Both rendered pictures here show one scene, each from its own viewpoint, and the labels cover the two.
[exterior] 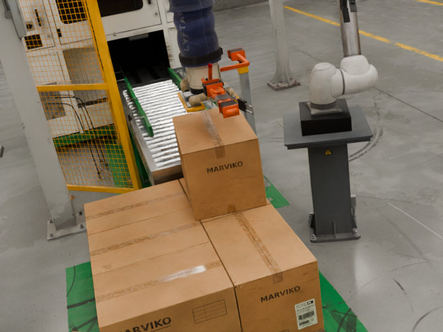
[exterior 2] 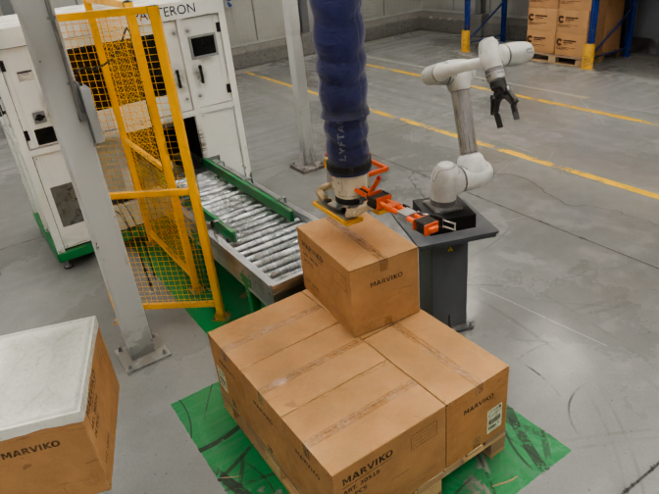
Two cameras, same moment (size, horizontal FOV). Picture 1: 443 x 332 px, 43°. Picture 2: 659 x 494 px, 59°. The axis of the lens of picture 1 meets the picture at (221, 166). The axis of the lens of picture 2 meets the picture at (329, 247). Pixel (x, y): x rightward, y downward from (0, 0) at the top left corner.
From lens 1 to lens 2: 1.17 m
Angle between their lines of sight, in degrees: 18
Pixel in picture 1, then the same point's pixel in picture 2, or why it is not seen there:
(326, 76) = (452, 174)
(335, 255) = not seen: hidden behind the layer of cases
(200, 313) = (416, 438)
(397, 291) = (535, 377)
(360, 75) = (481, 172)
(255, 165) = (413, 273)
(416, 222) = (516, 305)
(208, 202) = (369, 317)
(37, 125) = (113, 243)
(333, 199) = (451, 294)
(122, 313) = (347, 456)
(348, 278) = not seen: hidden behind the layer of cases
